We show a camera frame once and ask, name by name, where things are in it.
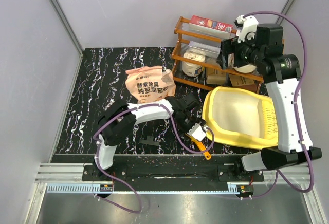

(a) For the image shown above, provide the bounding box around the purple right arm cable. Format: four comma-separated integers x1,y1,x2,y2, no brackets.
241,11,315,199

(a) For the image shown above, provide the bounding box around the aluminium frame rail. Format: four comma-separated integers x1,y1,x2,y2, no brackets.
35,163,310,184

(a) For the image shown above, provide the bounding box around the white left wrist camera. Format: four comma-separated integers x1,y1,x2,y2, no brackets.
187,124,208,141

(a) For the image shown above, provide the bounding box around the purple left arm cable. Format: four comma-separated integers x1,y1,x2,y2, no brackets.
93,103,215,213

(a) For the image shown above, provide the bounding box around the pink cat litter bag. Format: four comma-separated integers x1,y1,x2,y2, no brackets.
125,66,176,103

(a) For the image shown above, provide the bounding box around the red 3D toothpaste box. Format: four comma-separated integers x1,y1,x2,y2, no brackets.
189,15,234,39

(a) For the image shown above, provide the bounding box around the wooden two-tier shelf rack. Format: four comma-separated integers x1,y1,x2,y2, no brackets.
171,16,264,93

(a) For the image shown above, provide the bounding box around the yellow plastic litter scoop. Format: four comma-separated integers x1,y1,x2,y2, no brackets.
190,137,211,160

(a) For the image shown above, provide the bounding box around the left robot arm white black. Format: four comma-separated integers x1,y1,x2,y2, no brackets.
93,94,206,181

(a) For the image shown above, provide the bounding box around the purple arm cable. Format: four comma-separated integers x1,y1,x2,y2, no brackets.
241,11,315,199
93,103,215,213

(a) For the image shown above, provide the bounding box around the yellow litter box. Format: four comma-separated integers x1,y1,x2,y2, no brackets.
202,86,278,150

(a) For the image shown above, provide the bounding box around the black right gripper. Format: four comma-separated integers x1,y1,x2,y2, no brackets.
216,31,264,70

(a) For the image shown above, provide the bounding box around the brown cardboard box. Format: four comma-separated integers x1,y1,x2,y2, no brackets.
229,74,258,92

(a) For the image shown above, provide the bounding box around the grey metal scraper blade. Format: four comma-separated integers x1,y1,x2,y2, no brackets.
139,136,159,147

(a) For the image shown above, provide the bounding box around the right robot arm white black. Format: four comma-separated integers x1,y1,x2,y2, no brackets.
221,24,322,181

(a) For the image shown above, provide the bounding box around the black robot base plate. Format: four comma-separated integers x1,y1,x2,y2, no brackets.
81,163,265,182

